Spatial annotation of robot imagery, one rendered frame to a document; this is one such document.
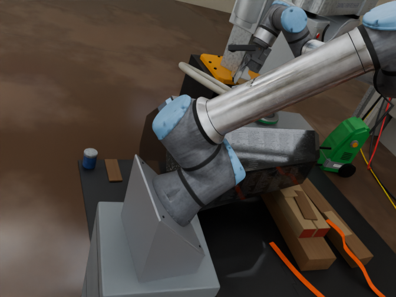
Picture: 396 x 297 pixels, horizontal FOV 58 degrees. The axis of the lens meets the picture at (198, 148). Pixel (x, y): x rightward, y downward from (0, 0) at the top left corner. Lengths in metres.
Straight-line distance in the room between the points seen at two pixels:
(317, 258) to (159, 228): 1.81
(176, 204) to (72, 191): 1.64
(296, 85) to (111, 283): 0.81
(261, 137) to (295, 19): 1.10
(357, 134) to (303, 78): 2.87
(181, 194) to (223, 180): 0.14
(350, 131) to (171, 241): 2.91
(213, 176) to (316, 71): 0.43
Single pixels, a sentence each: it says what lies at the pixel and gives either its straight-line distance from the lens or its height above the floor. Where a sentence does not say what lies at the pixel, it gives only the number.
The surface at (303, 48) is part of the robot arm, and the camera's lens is 1.44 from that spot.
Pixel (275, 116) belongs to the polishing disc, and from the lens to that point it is 2.46.
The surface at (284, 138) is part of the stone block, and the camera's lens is 2.47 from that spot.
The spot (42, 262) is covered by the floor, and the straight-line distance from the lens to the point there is 2.31.
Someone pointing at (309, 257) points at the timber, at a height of 0.15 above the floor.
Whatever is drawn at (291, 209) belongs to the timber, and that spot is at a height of 0.25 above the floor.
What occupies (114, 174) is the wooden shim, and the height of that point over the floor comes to 0.03.
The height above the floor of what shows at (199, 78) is 1.26.
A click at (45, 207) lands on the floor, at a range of 2.57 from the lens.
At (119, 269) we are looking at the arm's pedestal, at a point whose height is 0.85.
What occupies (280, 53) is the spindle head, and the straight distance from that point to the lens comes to 2.23.
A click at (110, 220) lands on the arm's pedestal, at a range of 1.39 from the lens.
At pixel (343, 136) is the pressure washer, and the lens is 3.81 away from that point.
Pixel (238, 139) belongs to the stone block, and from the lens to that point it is 2.26.
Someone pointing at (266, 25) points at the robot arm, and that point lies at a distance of 1.54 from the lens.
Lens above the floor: 1.88
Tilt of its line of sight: 34 degrees down
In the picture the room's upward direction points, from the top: 20 degrees clockwise
